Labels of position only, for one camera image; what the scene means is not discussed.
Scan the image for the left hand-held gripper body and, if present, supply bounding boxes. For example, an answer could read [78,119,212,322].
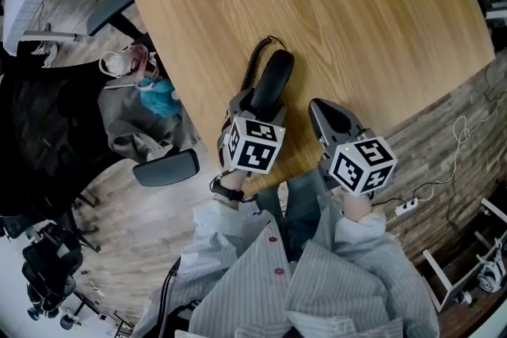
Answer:
[216,115,286,174]

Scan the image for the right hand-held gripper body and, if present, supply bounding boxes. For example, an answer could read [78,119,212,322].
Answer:
[318,130,398,196]

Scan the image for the black telephone handset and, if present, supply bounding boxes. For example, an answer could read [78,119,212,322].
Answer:
[250,49,296,122]

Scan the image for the black phone cord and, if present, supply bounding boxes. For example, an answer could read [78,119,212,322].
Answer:
[240,35,287,92]

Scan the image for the person's left forearm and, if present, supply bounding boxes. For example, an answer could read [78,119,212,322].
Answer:
[215,169,254,207]

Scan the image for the person's right forearm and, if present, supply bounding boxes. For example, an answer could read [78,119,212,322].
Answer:
[342,192,374,223]

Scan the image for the round wooden table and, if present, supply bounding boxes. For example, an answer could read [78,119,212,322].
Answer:
[123,0,497,191]

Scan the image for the black office chair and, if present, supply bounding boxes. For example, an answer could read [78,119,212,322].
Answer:
[21,223,85,329]
[0,0,201,221]

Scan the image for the black wristwatch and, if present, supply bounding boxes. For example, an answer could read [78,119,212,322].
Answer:
[211,174,258,205]

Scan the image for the white power strip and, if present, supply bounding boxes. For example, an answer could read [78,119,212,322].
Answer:
[395,198,420,217]

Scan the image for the person's blue jeans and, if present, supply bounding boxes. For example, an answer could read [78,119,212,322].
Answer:
[255,169,330,262]

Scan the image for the teal cloth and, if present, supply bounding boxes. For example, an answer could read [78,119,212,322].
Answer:
[137,77,183,119]

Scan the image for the grey jacket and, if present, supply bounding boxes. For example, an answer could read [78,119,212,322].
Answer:
[97,74,199,164]

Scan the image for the person's striped shirt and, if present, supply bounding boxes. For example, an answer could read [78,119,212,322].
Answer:
[132,185,441,338]

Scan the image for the white and pink bag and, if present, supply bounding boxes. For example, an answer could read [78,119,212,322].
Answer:
[98,44,159,81]

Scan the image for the white headset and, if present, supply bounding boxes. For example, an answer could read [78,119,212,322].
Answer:
[477,253,506,294]

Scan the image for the black power cable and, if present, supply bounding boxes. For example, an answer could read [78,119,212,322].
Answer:
[372,181,436,207]

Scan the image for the white cable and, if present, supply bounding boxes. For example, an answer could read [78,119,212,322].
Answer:
[411,115,471,207]

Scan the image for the white table frame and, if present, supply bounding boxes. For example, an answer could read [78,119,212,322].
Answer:
[422,197,507,313]

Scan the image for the black cable bundle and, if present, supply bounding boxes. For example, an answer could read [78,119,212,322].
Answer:
[156,256,183,332]

